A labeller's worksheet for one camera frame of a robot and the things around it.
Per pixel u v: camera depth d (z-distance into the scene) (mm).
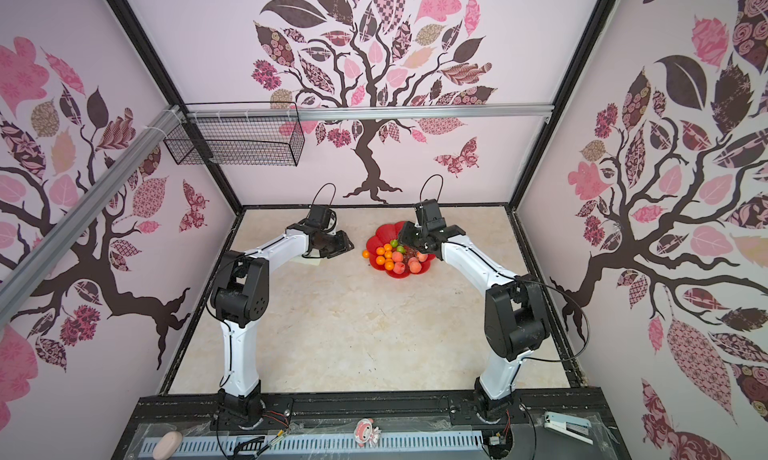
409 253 1021
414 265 967
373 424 698
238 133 948
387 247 1047
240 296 560
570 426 700
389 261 1002
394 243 1065
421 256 1000
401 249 1035
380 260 1001
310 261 1021
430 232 687
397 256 1002
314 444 697
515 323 469
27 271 512
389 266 976
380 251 1033
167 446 675
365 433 681
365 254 1033
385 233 1080
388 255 1029
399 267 977
